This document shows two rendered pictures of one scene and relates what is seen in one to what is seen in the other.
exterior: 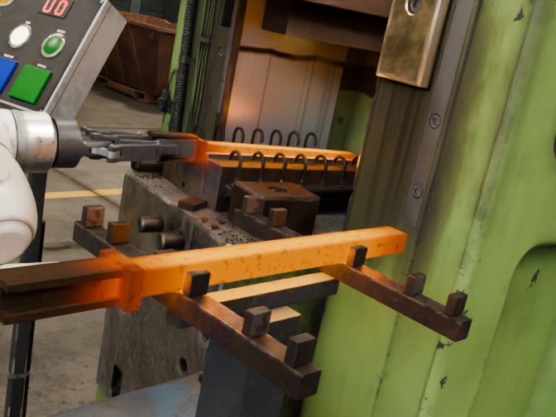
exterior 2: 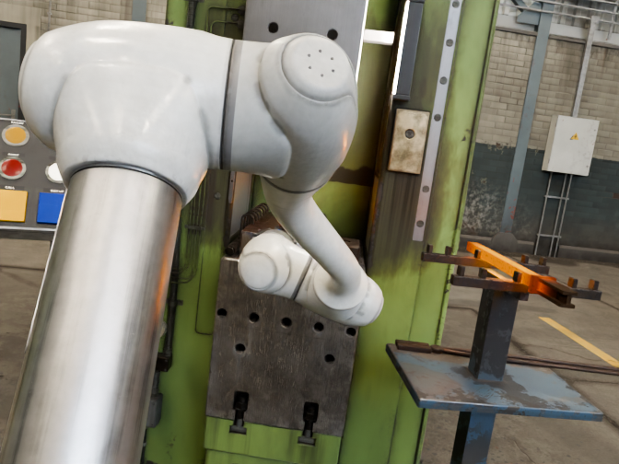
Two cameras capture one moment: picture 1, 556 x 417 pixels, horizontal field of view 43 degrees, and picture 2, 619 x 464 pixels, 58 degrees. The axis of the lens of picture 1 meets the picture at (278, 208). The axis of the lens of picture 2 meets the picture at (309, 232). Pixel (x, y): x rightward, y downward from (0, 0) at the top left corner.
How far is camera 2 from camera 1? 1.21 m
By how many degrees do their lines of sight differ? 48
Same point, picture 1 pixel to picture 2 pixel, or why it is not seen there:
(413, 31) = (412, 147)
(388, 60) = (397, 162)
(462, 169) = (444, 209)
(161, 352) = (301, 359)
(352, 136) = (259, 200)
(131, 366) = (262, 383)
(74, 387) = not seen: outside the picture
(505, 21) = (457, 141)
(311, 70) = not seen: hidden behind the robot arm
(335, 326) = not seen: hidden behind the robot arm
